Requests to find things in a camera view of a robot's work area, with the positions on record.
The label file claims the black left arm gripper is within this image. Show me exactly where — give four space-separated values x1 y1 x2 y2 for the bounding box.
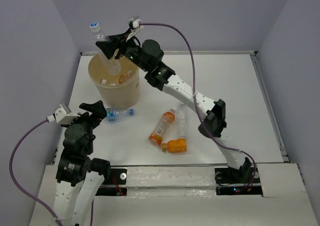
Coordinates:
62 99 108 152

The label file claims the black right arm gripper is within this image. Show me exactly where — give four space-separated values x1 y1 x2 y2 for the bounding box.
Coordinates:
97 28 150 72

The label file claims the orange bottle with white cap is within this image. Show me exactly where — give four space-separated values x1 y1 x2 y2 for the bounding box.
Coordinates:
118 74 133 84

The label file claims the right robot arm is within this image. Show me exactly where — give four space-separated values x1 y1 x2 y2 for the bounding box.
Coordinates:
95 31 257 187

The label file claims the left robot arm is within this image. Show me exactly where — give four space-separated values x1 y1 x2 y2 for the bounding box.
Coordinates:
53 100 111 225

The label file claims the beige plastic bin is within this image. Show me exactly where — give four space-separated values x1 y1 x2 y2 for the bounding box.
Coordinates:
88 54 140 108

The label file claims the clear bottle inside bin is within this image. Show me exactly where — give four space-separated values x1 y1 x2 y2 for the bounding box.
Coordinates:
100 78 119 87

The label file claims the clear bottle blue cap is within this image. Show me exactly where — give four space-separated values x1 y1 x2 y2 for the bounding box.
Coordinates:
106 108 135 122

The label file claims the tall orange juice bottle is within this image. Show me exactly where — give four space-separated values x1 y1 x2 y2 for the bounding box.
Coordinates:
148 109 176 146

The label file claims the clear crushed plastic bottle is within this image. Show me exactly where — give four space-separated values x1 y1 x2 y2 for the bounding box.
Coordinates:
176 103 188 139

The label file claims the short orange bottle yellow cap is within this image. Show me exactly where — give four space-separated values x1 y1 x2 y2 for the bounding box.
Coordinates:
160 138 187 153

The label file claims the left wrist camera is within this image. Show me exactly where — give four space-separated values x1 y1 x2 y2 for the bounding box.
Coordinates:
46 103 80 125

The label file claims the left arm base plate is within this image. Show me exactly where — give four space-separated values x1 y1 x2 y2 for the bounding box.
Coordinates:
96 167 128 196

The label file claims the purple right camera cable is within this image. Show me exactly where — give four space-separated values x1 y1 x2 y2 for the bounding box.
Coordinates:
138 22 258 191

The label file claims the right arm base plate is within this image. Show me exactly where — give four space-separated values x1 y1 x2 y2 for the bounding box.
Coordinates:
214 167 263 196

